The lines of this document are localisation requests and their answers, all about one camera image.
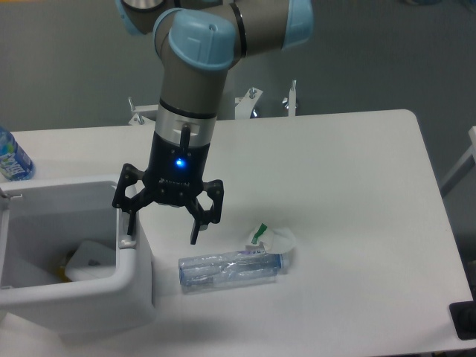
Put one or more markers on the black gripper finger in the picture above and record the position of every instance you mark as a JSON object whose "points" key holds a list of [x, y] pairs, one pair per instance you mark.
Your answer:
{"points": [[129, 176], [202, 218]]}

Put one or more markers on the white plastic trash can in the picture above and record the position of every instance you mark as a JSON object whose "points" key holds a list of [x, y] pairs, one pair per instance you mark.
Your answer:
{"points": [[43, 222]]}

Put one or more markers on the white frame at right edge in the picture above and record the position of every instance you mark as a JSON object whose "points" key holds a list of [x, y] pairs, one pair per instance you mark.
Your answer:
{"points": [[464, 164]]}

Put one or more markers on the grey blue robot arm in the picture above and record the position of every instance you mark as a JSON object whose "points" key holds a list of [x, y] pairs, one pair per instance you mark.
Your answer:
{"points": [[198, 42]]}

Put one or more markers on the white box inside trash can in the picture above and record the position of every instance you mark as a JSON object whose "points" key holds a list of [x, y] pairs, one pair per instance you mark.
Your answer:
{"points": [[92, 260]]}

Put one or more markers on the white metal base frame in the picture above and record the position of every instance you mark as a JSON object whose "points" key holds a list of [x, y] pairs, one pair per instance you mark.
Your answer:
{"points": [[244, 107]]}

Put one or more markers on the blue labelled water bottle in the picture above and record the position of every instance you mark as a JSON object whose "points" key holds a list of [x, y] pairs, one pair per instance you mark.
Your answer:
{"points": [[16, 165]]}

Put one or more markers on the crumpled white green paper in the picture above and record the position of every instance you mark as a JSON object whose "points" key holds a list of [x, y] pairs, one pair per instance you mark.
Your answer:
{"points": [[271, 240]]}

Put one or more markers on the black clamp at table corner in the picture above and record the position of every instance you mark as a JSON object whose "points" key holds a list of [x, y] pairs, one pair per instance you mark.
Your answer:
{"points": [[463, 316]]}

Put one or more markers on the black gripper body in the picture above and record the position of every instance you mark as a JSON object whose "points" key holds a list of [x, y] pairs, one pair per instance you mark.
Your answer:
{"points": [[174, 176]]}

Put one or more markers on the crushed clear plastic bottle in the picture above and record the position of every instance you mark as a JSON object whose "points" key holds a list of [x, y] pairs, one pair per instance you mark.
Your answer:
{"points": [[230, 270]]}

